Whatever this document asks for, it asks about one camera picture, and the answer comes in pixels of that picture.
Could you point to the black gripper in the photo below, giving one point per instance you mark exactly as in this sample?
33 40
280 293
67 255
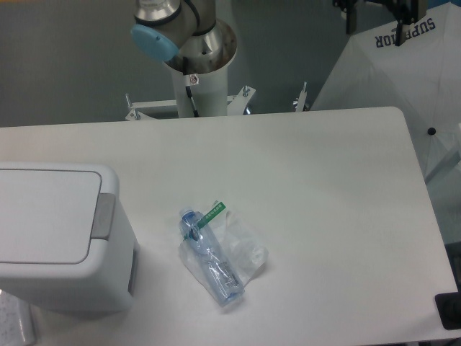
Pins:
378 5

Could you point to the white push-lid trash can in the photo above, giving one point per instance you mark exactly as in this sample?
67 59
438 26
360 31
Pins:
66 242

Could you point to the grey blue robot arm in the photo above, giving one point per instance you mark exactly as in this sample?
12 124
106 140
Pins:
189 38

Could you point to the white superior umbrella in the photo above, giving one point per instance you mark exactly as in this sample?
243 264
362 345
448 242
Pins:
422 79

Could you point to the clear crumpled plastic bag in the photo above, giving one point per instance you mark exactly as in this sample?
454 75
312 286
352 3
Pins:
244 250

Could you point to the black device at table edge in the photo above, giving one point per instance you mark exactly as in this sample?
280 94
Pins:
448 306

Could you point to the clear plastic water bottle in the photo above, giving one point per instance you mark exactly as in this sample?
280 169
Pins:
220 277

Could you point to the white perforated sheet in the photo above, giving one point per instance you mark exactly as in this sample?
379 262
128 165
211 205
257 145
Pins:
17 326

